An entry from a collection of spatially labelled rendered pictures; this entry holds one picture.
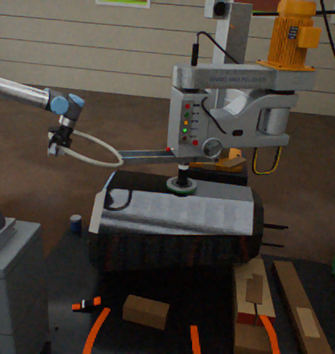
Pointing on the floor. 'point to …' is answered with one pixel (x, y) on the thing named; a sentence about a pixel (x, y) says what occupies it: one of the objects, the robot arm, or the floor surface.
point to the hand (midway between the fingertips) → (52, 154)
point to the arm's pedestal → (19, 294)
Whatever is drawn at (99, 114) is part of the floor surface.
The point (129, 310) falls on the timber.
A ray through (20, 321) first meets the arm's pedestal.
